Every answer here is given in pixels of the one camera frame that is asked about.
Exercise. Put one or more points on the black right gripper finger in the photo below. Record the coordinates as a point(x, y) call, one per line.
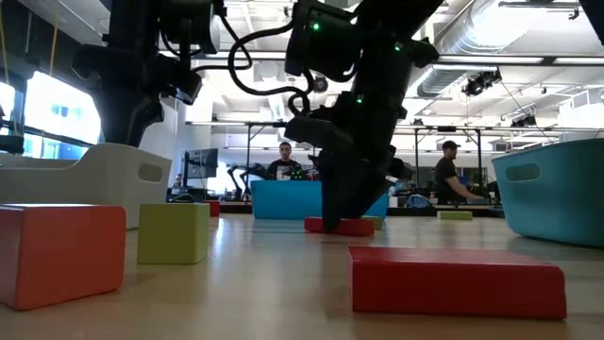
point(363, 198)
point(334, 210)

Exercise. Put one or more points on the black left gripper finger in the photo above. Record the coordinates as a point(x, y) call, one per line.
point(118, 127)
point(146, 125)

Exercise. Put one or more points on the small red cube block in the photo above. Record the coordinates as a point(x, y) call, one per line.
point(214, 209)

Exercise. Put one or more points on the green cube block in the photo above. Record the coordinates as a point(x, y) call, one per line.
point(173, 236)

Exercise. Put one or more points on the large red block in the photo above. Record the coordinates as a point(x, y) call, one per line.
point(453, 288)

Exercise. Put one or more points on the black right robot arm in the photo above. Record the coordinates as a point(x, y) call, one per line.
point(387, 28)

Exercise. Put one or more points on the black background robot arm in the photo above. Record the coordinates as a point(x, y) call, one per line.
point(245, 175)
point(298, 174)

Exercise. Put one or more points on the blue plastic bin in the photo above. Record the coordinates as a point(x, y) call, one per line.
point(283, 198)

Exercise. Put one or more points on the blue round bag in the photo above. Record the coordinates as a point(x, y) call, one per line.
point(417, 200)

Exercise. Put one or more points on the white plastic bin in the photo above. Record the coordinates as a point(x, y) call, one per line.
point(94, 179)

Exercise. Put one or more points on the person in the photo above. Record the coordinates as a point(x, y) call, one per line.
point(283, 167)
point(446, 177)

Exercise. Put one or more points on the black computer monitor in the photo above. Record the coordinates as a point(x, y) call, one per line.
point(203, 163)

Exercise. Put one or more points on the dark background desk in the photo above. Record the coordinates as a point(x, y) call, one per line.
point(189, 193)

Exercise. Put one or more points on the black ceiling spotlight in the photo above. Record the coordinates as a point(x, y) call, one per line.
point(322, 85)

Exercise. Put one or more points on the black window ledge box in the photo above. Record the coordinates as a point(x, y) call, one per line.
point(11, 144)

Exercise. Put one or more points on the large orange block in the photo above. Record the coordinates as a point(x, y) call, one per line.
point(61, 260)

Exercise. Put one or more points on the ceiling light bar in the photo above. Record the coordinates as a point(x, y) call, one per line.
point(491, 59)

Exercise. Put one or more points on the black ceiling track fixture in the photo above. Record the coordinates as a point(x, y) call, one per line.
point(524, 121)

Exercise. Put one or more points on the teal plastic bin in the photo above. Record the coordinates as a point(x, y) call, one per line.
point(557, 203)

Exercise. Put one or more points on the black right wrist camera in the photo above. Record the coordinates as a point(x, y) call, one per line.
point(316, 132)

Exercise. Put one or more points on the black metal rig frame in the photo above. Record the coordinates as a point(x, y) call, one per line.
point(416, 151)
point(248, 151)

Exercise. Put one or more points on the black ceiling camera cluster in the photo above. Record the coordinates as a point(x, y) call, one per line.
point(481, 82)

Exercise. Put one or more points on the silver ventilation duct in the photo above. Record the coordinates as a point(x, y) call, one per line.
point(472, 38)

